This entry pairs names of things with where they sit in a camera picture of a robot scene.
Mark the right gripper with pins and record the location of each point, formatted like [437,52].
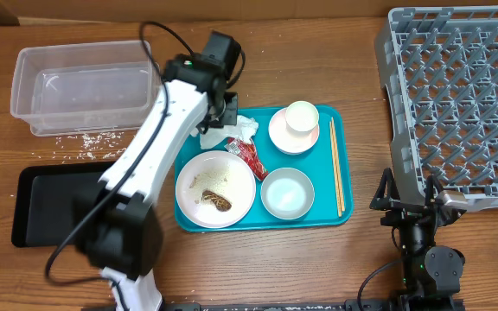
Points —
[382,201]

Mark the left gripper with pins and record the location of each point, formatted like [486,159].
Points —
[231,111]

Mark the white napkin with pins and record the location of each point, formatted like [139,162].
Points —
[244,130]

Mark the red sauce packet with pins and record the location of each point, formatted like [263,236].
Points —
[249,154]

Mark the large white plate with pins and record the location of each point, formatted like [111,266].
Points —
[203,213]

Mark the grey bowl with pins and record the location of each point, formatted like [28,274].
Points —
[287,193]

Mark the pile of white rice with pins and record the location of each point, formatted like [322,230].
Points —
[215,179]

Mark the brown food scrap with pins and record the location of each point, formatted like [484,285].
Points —
[219,202]

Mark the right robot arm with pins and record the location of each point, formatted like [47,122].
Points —
[431,272]

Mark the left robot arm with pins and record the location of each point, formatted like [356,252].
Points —
[116,226]

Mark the grey dishwasher rack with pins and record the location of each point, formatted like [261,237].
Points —
[439,67]

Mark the clear plastic waste bin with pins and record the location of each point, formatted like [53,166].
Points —
[68,89]

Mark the white cup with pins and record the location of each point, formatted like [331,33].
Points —
[301,117]

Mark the right wooden chopstick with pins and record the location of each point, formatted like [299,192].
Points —
[338,164]

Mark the pink saucer plate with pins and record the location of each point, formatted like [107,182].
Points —
[288,141]

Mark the teal serving tray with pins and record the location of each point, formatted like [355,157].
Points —
[316,163]

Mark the scattered rice grains on table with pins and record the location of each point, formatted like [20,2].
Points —
[84,147]

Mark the black rectangular tray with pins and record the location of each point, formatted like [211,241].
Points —
[44,214]

